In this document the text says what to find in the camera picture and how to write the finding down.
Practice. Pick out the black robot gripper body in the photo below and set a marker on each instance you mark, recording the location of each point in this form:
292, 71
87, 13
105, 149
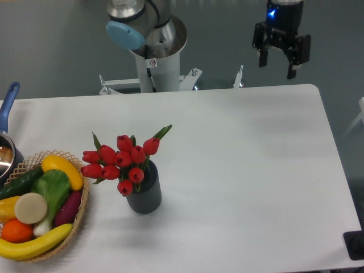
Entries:
283, 19

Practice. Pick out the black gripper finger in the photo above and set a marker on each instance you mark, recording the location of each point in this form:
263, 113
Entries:
298, 54
262, 38

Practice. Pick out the red tulip bouquet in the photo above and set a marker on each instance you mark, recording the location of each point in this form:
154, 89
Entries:
128, 163

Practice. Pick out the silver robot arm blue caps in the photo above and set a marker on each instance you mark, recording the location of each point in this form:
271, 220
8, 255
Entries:
146, 27

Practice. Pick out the dark grey ribbed vase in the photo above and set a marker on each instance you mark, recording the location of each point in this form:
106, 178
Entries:
149, 197

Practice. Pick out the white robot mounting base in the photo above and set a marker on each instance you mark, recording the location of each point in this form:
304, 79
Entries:
154, 75

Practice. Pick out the black device table edge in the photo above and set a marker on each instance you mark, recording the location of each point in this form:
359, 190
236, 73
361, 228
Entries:
354, 244

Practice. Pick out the green bok choy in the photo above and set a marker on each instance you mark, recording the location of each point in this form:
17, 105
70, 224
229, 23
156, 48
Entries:
54, 186

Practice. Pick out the woven wicker basket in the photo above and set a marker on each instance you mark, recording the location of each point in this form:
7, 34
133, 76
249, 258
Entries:
35, 161

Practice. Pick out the purple sweet potato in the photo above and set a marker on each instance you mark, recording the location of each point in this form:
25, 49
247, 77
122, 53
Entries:
69, 210

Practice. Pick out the dark green cucumber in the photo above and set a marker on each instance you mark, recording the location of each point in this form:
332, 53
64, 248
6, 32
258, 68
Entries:
21, 184

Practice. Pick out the beige round disc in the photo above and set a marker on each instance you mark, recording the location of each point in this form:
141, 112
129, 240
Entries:
30, 208

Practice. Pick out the yellow bell pepper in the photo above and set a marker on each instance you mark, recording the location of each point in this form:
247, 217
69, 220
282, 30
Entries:
7, 207

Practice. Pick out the orange fruit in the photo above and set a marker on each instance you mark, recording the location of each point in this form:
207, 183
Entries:
15, 231

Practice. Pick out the yellow banana front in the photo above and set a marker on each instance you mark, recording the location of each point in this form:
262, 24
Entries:
35, 247

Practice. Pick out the blue handled saucepan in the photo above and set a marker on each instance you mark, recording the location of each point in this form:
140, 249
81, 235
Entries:
10, 155

